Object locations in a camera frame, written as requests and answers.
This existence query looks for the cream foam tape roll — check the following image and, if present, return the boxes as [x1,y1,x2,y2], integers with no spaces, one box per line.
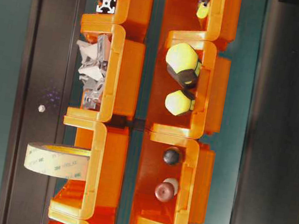
[24,142,91,181]

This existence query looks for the medium yellow black screwdriver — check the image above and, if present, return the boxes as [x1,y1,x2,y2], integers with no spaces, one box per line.
[165,90,195,116]

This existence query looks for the orange lower bin yellow screwdrivers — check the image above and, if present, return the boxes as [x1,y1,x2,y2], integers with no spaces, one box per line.
[146,38,231,139]

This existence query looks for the orange upper bin with brackets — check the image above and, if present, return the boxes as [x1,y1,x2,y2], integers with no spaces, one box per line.
[67,21,146,122]

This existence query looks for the large yellow black screwdriver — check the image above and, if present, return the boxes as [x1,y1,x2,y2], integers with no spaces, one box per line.
[165,43,202,89]

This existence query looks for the pile of grey corner brackets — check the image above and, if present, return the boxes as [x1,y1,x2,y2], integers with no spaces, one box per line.
[76,33,111,111]

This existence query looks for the orange lower bin small screwdriver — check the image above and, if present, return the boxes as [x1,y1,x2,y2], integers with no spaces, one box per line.
[161,0,242,50]

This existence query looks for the orange upper bin with tape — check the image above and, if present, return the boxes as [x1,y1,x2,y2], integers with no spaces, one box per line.
[48,116,129,222]

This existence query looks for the small yellow screwdriver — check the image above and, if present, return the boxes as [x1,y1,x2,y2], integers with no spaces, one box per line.
[196,0,210,19]

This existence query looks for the black aluminium profile lower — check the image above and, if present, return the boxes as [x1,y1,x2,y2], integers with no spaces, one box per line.
[96,0,117,14]

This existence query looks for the black handled tool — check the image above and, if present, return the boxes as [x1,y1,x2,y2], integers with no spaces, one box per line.
[163,146,183,166]

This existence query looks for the orange lower bin dark handles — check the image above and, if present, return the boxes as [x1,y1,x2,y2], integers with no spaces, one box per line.
[133,131,215,224]

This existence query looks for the red white handled tool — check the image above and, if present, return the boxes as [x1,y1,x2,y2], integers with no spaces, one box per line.
[155,178,179,202]

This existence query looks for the black rack frame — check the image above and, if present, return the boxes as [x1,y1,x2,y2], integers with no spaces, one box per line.
[0,0,86,224]

